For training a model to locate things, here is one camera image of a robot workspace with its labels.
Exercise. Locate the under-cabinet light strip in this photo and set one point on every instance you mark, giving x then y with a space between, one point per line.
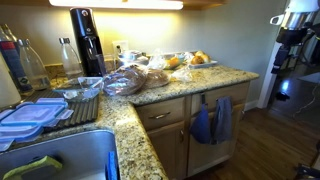
121 4

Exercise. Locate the black ribbed drying mat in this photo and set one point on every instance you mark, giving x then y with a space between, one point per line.
83 112

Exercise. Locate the wooden cabinet door left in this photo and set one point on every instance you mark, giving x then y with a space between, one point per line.
170 151

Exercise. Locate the silver drawer handle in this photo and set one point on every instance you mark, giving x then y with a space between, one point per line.
163 115

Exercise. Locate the blue plastic container lid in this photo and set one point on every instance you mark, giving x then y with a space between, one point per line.
45 112

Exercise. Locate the clear carafe bottle left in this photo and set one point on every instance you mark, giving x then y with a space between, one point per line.
33 66

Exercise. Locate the lower blue container lid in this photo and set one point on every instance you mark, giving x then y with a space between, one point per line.
18 134

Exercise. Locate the grey-blue knit towel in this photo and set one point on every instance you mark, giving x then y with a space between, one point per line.
221 128

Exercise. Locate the dark blue terry towel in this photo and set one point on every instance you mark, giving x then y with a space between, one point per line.
200 128

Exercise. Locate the white tray with buns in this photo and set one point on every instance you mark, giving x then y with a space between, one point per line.
199 59

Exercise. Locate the green yellow sponge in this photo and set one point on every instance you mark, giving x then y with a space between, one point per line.
39 169

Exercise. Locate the clear bottle silver cap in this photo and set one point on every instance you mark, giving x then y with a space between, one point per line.
70 60

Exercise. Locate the clear glass food container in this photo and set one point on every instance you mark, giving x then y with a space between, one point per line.
80 89

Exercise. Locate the crumpled clear plastic bag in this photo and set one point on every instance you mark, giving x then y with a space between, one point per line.
183 74

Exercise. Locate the bagged dark bread loaf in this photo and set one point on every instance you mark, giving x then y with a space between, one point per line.
126 80

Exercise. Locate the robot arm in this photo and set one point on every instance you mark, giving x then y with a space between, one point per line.
297 18

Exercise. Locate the bagged brown bread loaf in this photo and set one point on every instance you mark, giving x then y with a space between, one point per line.
156 78

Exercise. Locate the white wall outlet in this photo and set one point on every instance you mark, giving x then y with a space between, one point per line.
120 46

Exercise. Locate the wooden drawer front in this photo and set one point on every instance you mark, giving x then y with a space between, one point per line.
175 106

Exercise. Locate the wooden cabinet door right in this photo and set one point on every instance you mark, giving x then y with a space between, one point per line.
204 156

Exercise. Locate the black soda maker machine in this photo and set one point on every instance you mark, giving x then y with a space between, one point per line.
88 41

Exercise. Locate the wooden cabinet door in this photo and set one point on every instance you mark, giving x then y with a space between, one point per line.
204 156
170 151

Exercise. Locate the black towel hook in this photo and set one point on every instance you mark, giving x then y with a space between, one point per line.
203 101

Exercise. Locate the stainless steel sink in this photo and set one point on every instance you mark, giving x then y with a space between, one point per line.
83 155

